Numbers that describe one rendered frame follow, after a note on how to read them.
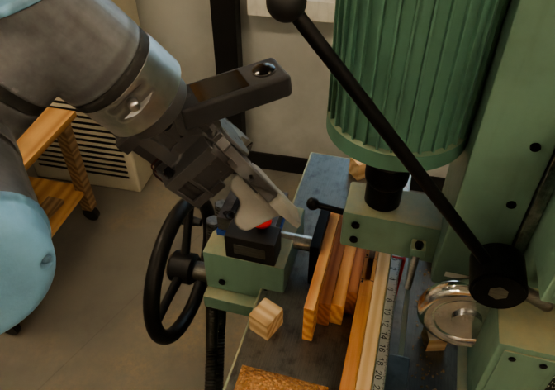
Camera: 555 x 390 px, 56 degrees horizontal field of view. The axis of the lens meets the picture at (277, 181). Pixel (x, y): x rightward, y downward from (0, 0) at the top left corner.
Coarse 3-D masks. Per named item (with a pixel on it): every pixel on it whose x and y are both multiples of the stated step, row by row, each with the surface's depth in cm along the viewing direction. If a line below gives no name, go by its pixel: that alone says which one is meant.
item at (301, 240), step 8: (320, 216) 83; (328, 216) 83; (320, 224) 81; (288, 232) 85; (320, 232) 80; (296, 240) 84; (304, 240) 83; (312, 240) 79; (320, 240) 79; (296, 248) 84; (304, 248) 83; (312, 248) 78; (312, 256) 79; (312, 264) 80; (312, 272) 82
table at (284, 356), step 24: (312, 168) 106; (336, 168) 106; (312, 192) 101; (336, 192) 101; (312, 216) 96; (216, 288) 87; (288, 288) 84; (240, 312) 86; (288, 312) 80; (288, 336) 77; (336, 336) 77; (240, 360) 74; (264, 360) 74; (288, 360) 74; (312, 360) 74; (336, 360) 74; (336, 384) 72
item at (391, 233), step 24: (360, 192) 76; (408, 192) 76; (360, 216) 73; (384, 216) 72; (408, 216) 72; (432, 216) 72; (360, 240) 76; (384, 240) 74; (408, 240) 73; (432, 240) 72
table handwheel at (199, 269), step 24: (168, 216) 88; (192, 216) 96; (168, 240) 86; (168, 264) 96; (192, 264) 96; (144, 288) 85; (168, 288) 94; (192, 288) 109; (144, 312) 86; (192, 312) 105; (168, 336) 93
